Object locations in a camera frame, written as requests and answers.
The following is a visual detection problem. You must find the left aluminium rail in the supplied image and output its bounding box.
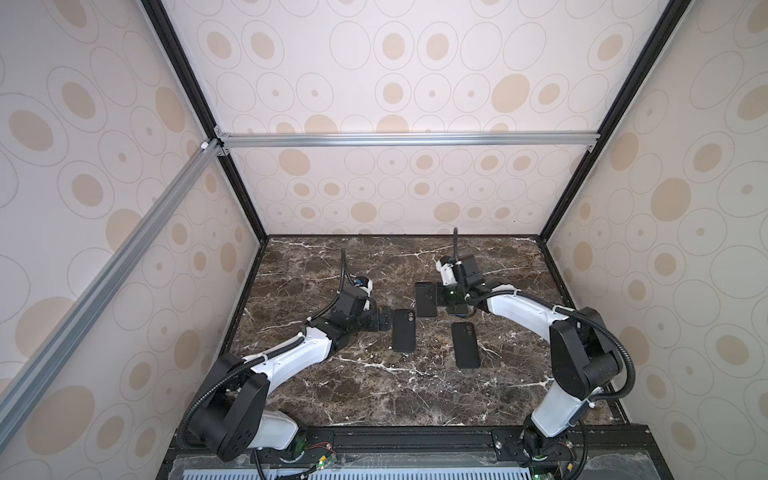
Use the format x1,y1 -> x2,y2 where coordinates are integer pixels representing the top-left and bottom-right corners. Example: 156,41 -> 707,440
1,139 -> 223,449

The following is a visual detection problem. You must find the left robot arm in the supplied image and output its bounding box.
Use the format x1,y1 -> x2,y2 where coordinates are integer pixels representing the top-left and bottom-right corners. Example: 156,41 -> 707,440
176,250 -> 395,461

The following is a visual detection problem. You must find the right black corner post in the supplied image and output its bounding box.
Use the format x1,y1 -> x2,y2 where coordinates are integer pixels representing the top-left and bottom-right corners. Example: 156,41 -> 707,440
538,0 -> 692,242

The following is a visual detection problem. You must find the horizontal aluminium rail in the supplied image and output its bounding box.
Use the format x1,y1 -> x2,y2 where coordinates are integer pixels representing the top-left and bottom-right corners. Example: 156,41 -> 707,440
220,131 -> 600,148

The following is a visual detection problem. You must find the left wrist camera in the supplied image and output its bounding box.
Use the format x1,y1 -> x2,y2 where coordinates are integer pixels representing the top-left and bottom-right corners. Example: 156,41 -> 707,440
353,276 -> 373,297

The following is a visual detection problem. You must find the black phone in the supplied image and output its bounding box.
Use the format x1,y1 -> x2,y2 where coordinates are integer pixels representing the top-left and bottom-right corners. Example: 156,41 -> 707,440
414,282 -> 438,318

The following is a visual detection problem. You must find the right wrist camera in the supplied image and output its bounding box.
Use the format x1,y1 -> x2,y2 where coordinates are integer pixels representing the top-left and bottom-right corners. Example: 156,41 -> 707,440
436,256 -> 458,287

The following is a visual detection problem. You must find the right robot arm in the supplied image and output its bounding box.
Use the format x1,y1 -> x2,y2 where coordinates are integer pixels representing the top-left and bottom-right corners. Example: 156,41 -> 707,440
436,229 -> 637,477

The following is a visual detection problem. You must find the left black corner post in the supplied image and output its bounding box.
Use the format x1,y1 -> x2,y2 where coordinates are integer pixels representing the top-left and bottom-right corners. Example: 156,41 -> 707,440
140,0 -> 269,244

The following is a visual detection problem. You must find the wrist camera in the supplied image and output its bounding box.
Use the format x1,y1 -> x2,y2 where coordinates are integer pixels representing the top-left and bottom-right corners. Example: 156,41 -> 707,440
436,256 -> 458,287
353,276 -> 373,297

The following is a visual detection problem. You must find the blue phone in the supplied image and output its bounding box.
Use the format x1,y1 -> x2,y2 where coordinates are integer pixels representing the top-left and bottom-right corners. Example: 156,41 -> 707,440
446,305 -> 470,318

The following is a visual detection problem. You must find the black phone case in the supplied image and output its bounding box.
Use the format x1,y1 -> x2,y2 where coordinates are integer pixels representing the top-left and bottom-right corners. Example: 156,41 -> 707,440
391,309 -> 416,354
451,322 -> 481,369

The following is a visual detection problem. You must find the black corner post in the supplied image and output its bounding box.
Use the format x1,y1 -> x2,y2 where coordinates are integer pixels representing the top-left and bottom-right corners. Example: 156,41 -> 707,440
538,0 -> 692,242
140,0 -> 269,244

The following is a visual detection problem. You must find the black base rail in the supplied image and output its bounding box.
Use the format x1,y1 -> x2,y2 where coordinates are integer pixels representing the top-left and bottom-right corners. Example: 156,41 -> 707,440
157,425 -> 672,479

